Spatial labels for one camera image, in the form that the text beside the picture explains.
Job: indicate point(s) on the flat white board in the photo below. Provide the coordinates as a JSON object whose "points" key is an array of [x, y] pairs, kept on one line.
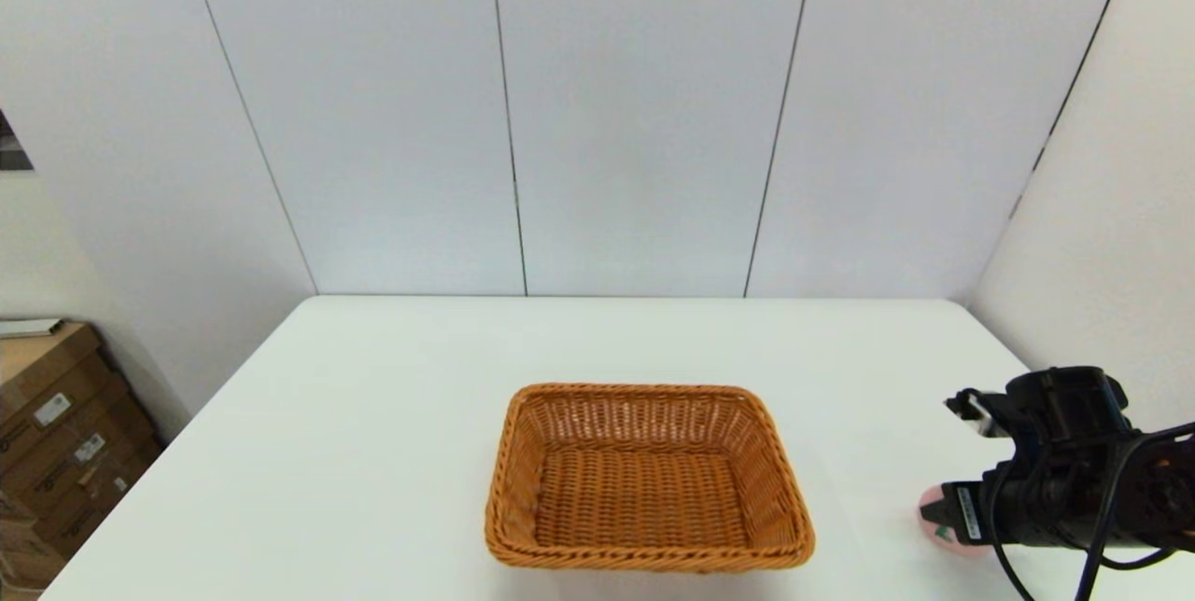
{"points": [[28, 328]]}

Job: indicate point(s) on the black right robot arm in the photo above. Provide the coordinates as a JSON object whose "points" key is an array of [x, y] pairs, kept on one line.
{"points": [[1172, 489]]}

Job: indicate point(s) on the pale cardboard box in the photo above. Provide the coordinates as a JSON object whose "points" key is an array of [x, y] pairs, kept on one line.
{"points": [[23, 554]]}

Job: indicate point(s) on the orange woven wicker basket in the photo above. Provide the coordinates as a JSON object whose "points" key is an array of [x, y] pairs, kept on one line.
{"points": [[644, 489]]}

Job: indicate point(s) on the pink peach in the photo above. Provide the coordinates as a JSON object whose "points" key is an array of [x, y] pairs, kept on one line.
{"points": [[929, 508]]}

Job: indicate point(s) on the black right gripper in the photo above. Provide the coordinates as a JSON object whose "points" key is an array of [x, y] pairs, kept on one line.
{"points": [[1046, 503]]}

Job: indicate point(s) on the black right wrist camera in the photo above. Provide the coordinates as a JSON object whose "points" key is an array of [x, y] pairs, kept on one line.
{"points": [[1064, 400]]}

